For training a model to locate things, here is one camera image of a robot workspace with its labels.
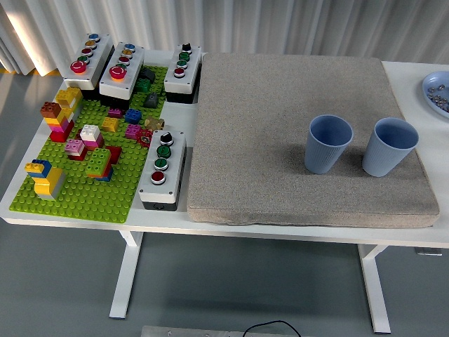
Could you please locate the blue plate with metal nuts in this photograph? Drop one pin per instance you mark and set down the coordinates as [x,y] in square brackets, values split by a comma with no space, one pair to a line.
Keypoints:
[433,82]

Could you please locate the white pleated curtain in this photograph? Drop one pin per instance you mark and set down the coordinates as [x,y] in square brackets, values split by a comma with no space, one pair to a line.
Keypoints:
[210,21]

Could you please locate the yellow blue grey brick stack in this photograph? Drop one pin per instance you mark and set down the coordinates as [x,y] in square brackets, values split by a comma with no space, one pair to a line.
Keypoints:
[47,182]

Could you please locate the brown-topped brick tower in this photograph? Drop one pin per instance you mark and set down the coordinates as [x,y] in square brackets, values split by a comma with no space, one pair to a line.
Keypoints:
[59,130]

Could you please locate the dark green building brick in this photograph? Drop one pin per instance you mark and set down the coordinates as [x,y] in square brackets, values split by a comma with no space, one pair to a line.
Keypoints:
[143,85]

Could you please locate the grey bracket under table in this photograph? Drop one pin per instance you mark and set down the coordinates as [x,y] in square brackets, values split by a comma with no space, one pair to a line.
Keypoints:
[428,251]

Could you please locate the grey building brick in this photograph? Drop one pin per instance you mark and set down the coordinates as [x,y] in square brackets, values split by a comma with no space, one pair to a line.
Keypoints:
[152,101]

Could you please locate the red building brick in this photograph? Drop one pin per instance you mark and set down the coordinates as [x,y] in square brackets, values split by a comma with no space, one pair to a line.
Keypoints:
[116,152]

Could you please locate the yellow white brick tower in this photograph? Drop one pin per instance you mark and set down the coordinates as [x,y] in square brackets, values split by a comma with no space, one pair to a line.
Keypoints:
[68,96]

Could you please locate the green orange blue brick stack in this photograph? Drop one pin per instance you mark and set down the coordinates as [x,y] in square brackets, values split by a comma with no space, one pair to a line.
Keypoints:
[98,161]

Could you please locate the green studded building baseplate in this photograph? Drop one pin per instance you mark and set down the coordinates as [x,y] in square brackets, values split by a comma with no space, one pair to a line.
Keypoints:
[87,200]

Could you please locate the dark grey curved block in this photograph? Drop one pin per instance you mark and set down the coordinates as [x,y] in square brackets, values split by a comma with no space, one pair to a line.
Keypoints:
[149,74]

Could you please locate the five-button white control box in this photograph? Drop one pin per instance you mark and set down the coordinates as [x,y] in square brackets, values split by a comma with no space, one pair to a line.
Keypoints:
[101,52]
[107,84]

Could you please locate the white table leg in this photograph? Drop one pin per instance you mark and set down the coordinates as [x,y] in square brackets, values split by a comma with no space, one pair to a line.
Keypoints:
[126,274]
[373,288]

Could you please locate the pink white red brick stack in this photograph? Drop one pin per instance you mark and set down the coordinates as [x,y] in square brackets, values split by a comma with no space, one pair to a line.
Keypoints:
[74,146]

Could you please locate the yellow building brick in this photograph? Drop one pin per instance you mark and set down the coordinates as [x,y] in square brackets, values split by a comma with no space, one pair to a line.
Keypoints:
[110,124]

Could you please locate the small magenta building brick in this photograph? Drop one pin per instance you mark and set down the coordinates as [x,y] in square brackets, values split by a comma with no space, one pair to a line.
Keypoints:
[115,113]

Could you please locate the four-button white control box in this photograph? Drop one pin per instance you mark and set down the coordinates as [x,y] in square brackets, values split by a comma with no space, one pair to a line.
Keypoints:
[154,193]
[175,84]

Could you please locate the blue building brick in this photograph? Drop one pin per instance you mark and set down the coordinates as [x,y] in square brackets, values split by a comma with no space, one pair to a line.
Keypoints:
[133,116]

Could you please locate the blue ribbed plastic cup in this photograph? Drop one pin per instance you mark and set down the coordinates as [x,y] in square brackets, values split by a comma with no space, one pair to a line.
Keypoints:
[382,159]
[322,158]

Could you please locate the brass valve with red handwheel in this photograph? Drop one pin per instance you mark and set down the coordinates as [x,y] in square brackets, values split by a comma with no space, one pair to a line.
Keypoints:
[154,123]

